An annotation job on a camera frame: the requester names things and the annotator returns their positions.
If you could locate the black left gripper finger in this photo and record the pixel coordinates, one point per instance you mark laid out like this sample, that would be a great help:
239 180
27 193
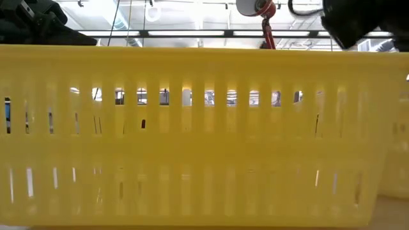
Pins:
67 37

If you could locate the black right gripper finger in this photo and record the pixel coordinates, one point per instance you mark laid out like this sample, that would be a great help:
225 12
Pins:
348 22

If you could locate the yellow slotted plastic basket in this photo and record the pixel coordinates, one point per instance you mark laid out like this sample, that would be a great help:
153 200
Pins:
397 153
198 150

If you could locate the red desk lamp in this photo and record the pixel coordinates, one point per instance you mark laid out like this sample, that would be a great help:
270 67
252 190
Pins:
267 28

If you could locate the black aluminium table frame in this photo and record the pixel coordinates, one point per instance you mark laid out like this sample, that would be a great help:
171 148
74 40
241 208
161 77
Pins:
185 33

